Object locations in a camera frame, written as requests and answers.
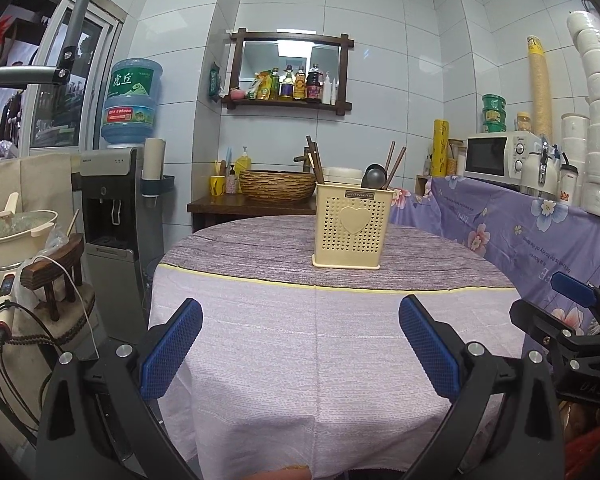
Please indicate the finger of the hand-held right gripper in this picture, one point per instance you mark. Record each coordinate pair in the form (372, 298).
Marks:
(572, 287)
(540, 320)

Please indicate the small wooden stool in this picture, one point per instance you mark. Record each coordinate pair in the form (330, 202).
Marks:
(55, 265)

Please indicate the purple floral cloth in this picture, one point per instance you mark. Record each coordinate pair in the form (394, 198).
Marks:
(485, 220)

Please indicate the blue water bottle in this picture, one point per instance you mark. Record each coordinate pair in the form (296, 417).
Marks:
(130, 105)

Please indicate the white drinking bottle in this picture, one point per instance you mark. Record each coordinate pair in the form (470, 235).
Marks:
(568, 187)

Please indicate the green hanging packet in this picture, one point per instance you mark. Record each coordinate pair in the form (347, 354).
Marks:
(214, 82)

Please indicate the dark wooden cabinet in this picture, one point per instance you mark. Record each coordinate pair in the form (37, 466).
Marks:
(215, 207)

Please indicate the cream plastic utensil holder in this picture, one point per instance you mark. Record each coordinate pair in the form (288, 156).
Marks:
(352, 245)

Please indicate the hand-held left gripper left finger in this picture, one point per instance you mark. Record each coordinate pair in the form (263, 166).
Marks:
(172, 350)

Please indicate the white plastic bottle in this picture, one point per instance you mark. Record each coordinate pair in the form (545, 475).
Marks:
(334, 92)
(327, 91)

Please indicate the clear glass jar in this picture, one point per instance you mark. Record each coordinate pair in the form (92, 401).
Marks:
(456, 157)

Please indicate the yellow cup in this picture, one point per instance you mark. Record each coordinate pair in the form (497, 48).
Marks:
(217, 186)

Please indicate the yellow foil roll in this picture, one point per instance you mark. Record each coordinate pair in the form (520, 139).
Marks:
(440, 150)

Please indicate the yellow soap dispenser bottle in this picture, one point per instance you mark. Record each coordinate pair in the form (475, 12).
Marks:
(243, 166)

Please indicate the beige cloth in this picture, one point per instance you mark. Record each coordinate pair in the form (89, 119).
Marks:
(35, 180)

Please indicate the white thermos jug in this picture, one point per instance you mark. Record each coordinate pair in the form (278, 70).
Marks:
(535, 175)

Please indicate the grey water dispenser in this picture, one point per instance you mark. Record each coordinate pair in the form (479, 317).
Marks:
(110, 210)

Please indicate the glass jar with lid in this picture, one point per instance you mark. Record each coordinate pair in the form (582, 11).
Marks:
(523, 122)

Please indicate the small wooden box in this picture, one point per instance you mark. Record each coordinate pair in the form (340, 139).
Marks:
(423, 185)

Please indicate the white power strip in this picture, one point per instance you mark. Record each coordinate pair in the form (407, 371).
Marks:
(6, 295)

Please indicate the round table with cloth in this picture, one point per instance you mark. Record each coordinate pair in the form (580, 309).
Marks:
(305, 360)

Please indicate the pink bottle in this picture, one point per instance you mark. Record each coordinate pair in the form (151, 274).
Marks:
(231, 182)

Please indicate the cream cooking pot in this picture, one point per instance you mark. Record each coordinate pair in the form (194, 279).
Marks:
(15, 245)

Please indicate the matt grey metal spoon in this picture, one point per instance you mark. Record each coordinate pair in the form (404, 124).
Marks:
(372, 166)

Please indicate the dark sauce bottle red label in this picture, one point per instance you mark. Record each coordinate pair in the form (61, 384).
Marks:
(314, 85)

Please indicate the yellow packet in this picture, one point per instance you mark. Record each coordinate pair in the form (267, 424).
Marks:
(263, 86)

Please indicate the wicker basin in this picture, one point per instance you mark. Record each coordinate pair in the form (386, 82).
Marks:
(275, 187)

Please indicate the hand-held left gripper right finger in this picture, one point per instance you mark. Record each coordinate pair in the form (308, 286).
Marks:
(427, 347)

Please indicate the tall stack of paper cups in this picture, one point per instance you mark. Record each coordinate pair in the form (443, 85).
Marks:
(540, 90)

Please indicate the glass sliding door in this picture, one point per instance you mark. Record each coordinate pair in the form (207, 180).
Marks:
(75, 85)

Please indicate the red plastic bag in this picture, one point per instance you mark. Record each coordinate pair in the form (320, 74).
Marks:
(595, 452)

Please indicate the paper cup dispenser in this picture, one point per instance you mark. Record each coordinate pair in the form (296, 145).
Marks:
(152, 160)

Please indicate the grey metal pole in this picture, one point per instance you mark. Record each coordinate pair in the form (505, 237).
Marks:
(80, 10)

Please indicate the bamboo style faucet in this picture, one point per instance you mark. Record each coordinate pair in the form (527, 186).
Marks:
(305, 157)

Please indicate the white microwave oven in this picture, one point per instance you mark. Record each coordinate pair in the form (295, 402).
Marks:
(485, 155)

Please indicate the wooden framed mirror shelf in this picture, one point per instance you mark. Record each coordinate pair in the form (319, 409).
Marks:
(290, 57)

